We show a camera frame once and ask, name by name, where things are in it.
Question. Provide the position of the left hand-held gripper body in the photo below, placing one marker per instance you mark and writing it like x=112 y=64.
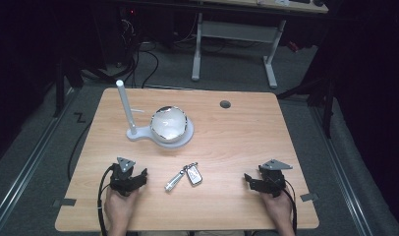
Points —
x=123 y=178

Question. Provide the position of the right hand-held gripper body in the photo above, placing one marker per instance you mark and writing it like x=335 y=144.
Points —
x=271 y=180

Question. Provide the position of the person's left hand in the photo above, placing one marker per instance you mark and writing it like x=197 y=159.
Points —
x=119 y=206

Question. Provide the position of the person's right hand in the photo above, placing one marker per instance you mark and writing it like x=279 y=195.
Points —
x=276 y=208

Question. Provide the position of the grey tape strip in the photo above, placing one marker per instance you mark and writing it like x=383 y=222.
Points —
x=65 y=202
x=309 y=197

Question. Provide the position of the white stand with pole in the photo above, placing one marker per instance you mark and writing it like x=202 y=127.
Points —
x=135 y=132

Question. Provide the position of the clear glass bowl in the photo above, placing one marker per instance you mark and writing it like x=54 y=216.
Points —
x=168 y=124

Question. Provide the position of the black metal stand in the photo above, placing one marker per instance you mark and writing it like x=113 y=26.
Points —
x=322 y=98
x=61 y=85

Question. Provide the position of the white-legged wooden desk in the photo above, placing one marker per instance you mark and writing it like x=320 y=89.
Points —
x=237 y=31

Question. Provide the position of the metal floor rail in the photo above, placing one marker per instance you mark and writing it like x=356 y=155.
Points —
x=27 y=164
x=341 y=170

